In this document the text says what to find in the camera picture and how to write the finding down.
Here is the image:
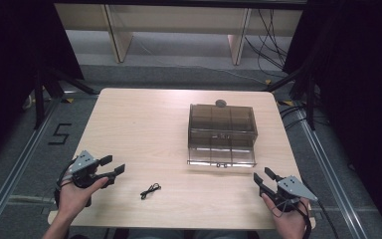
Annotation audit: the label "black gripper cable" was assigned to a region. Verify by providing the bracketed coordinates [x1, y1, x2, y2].
[53, 158, 78, 209]
[273, 197, 313, 239]

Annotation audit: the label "smoky clear plastic drawer box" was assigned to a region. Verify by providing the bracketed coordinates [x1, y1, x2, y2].
[186, 103, 259, 168]

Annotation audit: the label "person's left hand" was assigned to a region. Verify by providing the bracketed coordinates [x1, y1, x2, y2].
[58, 165, 109, 221]

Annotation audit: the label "person's right hand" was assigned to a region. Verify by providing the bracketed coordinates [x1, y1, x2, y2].
[261, 193, 310, 239]

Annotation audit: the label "small black cable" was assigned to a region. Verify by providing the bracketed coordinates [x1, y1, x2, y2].
[139, 182, 162, 200]

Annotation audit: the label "black metal stand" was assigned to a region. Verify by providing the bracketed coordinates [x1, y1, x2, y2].
[262, 66, 316, 131]
[33, 66, 100, 130]

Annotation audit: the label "black cables on floor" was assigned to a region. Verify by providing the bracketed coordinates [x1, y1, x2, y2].
[244, 9, 289, 72]

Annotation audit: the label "beige wooden bench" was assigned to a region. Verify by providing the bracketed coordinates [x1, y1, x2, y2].
[53, 3, 304, 66]

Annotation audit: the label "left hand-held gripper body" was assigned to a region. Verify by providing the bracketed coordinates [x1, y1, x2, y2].
[58, 149, 116, 189]

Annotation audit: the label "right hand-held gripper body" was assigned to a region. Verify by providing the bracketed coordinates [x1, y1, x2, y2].
[267, 175, 319, 213]

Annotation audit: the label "metal floor rail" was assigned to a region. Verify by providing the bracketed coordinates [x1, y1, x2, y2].
[0, 98, 63, 239]
[296, 108, 368, 239]

